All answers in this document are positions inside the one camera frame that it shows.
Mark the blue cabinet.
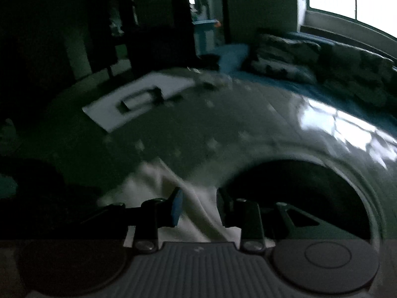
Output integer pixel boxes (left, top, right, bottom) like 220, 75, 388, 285
192, 19, 224, 55

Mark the white sheet with black print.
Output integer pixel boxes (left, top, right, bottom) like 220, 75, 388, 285
81, 71, 203, 133

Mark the white garment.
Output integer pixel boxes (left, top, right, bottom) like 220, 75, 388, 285
99, 158, 243, 243

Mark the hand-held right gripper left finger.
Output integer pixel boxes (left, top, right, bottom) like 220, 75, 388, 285
72, 187, 184, 254

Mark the blue pillow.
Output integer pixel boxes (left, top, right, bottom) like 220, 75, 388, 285
216, 43, 251, 73

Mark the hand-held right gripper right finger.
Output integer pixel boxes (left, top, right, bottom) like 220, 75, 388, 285
216, 187, 345, 253

